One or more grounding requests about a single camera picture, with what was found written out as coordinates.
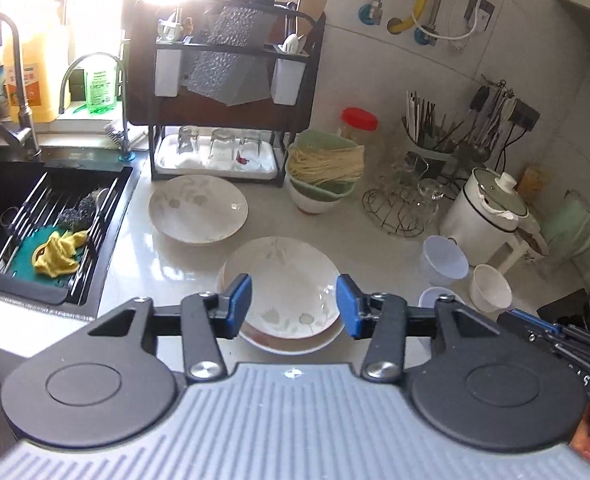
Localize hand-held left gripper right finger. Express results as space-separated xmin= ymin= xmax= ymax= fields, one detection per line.
xmin=336 ymin=274 xmax=500 ymax=383

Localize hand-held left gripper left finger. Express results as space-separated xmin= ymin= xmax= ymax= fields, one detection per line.
xmin=88 ymin=274 xmax=253 ymax=382

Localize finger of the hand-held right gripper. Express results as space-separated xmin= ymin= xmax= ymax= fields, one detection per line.
xmin=537 ymin=287 xmax=590 ymax=332
xmin=497 ymin=307 xmax=564 ymax=342

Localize white ceramic bowl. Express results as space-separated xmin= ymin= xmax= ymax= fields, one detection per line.
xmin=470 ymin=264 xmax=513 ymax=313
xmin=421 ymin=235 xmax=469 ymax=287

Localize beige ceramic plate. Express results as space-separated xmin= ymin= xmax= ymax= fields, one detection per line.
xmin=216 ymin=265 xmax=347 ymax=356

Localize small white bowl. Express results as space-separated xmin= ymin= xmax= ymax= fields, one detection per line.
xmin=418 ymin=286 xmax=468 ymax=311

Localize pale green plastic container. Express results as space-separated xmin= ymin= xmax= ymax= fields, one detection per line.
xmin=542 ymin=190 xmax=590 ymax=263

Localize white footed bowl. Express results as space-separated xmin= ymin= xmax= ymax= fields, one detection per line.
xmin=291 ymin=192 xmax=343 ymax=216

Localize white electric cooker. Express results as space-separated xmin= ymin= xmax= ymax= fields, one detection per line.
xmin=440 ymin=166 xmax=543 ymax=281

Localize pale green bowl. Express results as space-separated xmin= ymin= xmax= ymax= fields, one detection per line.
xmin=285 ymin=129 xmax=367 ymax=196
xmin=287 ymin=175 xmax=357 ymax=204

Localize brown box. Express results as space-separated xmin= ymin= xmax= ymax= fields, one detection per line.
xmin=517 ymin=167 xmax=550 ymax=198

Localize clear glass cup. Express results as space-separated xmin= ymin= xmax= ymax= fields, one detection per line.
xmin=390 ymin=150 xmax=427 ymax=182
xmin=417 ymin=178 xmax=446 ymax=212

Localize bundle of dry noodles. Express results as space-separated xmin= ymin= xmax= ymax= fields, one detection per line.
xmin=287 ymin=145 xmax=366 ymax=186

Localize white drip tray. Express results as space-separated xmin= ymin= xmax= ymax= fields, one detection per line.
xmin=155 ymin=132 xmax=279 ymax=179

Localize drinking glass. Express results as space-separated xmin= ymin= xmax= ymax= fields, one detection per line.
xmin=176 ymin=126 xmax=201 ymax=156
xmin=237 ymin=130 xmax=262 ymax=161
xmin=209 ymin=129 xmax=236 ymax=161

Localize metal spoon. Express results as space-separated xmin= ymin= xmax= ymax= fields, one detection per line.
xmin=89 ymin=187 xmax=112 ymax=242

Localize black dish rack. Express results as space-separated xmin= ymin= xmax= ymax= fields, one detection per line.
xmin=125 ymin=0 xmax=327 ymax=183

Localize green chopstick holder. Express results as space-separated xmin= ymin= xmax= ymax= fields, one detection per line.
xmin=401 ymin=115 xmax=463 ymax=162

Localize steel wool scrubber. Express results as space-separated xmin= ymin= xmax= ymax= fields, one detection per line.
xmin=56 ymin=195 xmax=98 ymax=226

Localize yellow cloth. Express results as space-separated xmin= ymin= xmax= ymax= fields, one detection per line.
xmin=31 ymin=230 xmax=91 ymax=277

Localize clear jar with red lid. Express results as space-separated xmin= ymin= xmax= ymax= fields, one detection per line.
xmin=340 ymin=107 xmax=379 ymax=146

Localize hanging metal utensils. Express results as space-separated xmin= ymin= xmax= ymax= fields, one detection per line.
xmin=469 ymin=77 xmax=518 ymax=162

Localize bundle of chopsticks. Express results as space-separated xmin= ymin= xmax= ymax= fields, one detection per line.
xmin=405 ymin=90 xmax=456 ymax=147

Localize gooseneck pull-out faucet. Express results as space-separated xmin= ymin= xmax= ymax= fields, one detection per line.
xmin=58 ymin=54 xmax=136 ymax=161

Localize green sink mat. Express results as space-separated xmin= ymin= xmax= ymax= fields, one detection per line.
xmin=18 ymin=227 xmax=88 ymax=286

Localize roll-up sink drain rack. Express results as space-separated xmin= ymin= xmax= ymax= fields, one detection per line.
xmin=0 ymin=170 xmax=126 ymax=306

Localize white utensil holder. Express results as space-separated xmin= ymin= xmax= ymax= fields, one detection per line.
xmin=270 ymin=50 xmax=308 ymax=107
xmin=154 ymin=42 xmax=182 ymax=98

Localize brown cutting board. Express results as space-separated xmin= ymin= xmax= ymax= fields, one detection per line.
xmin=125 ymin=0 xmax=316 ymax=128

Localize patterned steel cleaver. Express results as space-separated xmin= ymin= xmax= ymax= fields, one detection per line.
xmin=187 ymin=7 xmax=276 ymax=107

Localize green liquid bottle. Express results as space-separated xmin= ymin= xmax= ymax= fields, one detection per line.
xmin=84 ymin=52 xmax=118 ymax=113

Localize black kitchen sink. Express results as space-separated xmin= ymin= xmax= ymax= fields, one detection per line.
xmin=0 ymin=147 xmax=141 ymax=306

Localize grey metal faucet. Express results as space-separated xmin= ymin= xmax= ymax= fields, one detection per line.
xmin=0 ymin=12 xmax=43 ymax=158

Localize orange detergent bottle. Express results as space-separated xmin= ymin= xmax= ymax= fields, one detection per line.
xmin=2 ymin=30 xmax=63 ymax=123

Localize wooden spatula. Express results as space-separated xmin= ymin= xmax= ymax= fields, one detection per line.
xmin=295 ymin=0 xmax=326 ymax=27

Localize wire cup rack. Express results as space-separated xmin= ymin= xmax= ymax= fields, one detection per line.
xmin=362 ymin=155 xmax=450 ymax=237

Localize black wall outlet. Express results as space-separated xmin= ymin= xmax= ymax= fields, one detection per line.
xmin=510 ymin=97 xmax=542 ymax=133

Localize white cable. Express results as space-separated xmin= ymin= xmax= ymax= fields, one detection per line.
xmin=420 ymin=0 xmax=490 ymax=42

